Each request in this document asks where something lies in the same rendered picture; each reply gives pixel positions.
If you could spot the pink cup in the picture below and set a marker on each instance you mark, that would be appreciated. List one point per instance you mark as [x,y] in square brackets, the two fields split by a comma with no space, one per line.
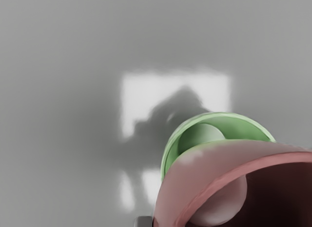
[209,163]

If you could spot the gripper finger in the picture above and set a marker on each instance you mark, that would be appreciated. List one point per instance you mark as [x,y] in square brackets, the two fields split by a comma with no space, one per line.
[143,222]

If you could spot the green cup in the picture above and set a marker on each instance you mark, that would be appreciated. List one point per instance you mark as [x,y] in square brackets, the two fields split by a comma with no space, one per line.
[195,132]

